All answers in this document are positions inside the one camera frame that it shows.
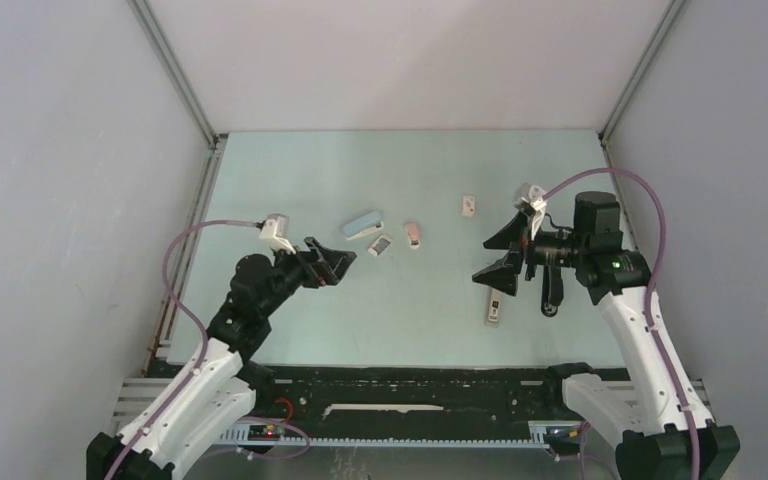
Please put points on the beige black long stapler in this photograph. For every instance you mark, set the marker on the beige black long stapler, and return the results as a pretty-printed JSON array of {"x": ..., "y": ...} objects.
[{"x": 492, "y": 315}]

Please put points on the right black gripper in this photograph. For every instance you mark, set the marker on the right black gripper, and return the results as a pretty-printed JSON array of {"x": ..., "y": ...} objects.
[{"x": 503, "y": 273}]

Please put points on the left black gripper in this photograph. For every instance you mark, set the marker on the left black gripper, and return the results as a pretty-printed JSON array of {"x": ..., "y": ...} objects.
[{"x": 327, "y": 270}]

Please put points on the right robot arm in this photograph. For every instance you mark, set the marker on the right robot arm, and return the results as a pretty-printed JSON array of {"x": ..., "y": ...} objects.
[{"x": 669, "y": 433}]

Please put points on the open staple box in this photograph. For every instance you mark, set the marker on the open staple box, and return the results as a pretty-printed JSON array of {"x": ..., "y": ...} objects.
[{"x": 380, "y": 245}]

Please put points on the pink stapler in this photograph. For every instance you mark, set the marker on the pink stapler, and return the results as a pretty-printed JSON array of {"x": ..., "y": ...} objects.
[{"x": 413, "y": 233}]

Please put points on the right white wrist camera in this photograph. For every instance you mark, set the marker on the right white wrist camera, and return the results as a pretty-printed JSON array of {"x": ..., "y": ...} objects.
[{"x": 530, "y": 200}]

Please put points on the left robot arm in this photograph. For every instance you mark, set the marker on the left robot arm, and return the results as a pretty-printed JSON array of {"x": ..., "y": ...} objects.
[{"x": 220, "y": 383}]

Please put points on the closed white staple box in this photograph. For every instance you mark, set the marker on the closed white staple box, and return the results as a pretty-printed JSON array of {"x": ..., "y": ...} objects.
[{"x": 468, "y": 205}]

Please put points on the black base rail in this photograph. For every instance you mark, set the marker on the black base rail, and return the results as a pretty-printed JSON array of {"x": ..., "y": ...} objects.
[{"x": 421, "y": 404}]

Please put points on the light blue stapler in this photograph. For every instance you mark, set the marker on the light blue stapler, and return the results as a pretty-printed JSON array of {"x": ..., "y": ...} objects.
[{"x": 365, "y": 225}]

